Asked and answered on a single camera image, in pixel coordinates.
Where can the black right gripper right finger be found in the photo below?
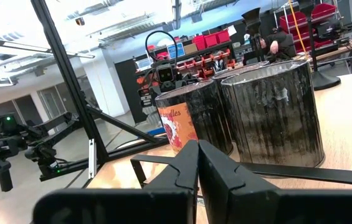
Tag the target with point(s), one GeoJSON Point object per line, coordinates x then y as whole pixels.
{"type": "Point", "coordinates": [222, 180]}

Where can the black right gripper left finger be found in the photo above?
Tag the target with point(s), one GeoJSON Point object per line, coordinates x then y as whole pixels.
{"type": "Point", "coordinates": [182, 174]}

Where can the black candlestick holder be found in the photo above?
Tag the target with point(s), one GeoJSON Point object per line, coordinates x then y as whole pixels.
{"type": "Point", "coordinates": [252, 20]}

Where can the small black funnel object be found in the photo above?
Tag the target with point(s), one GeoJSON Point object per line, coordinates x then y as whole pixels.
{"type": "Point", "coordinates": [323, 81]}

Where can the blue box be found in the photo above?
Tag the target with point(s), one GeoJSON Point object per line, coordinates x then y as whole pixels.
{"type": "Point", "coordinates": [176, 50]}

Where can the cardboard box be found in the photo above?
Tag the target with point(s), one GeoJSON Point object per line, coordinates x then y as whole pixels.
{"type": "Point", "coordinates": [190, 48]}

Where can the red storage bin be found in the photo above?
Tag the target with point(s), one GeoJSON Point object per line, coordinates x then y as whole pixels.
{"type": "Point", "coordinates": [199, 42]}
{"type": "Point", "coordinates": [291, 21]}
{"type": "Point", "coordinates": [223, 35]}
{"type": "Point", "coordinates": [323, 10]}
{"type": "Point", "coordinates": [210, 40]}

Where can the person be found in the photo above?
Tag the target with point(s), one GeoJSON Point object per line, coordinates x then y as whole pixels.
{"type": "Point", "coordinates": [280, 42]}

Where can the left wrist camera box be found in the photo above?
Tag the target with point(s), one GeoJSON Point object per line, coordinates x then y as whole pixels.
{"type": "Point", "coordinates": [165, 75]}

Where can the black diagonal frame brace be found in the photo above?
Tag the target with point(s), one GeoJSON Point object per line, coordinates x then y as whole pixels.
{"type": "Point", "coordinates": [122, 124]}

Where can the black table edge rail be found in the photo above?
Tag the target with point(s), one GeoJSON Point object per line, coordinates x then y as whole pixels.
{"type": "Point", "coordinates": [132, 149]}

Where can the black aluminium frame post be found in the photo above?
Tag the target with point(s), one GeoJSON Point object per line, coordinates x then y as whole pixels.
{"type": "Point", "coordinates": [69, 81]}

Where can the silver metal bracket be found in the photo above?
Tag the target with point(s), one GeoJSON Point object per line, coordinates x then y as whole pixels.
{"type": "Point", "coordinates": [92, 158]}

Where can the wooden table black frame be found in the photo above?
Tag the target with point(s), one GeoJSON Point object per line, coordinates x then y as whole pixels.
{"type": "Point", "coordinates": [340, 130]}

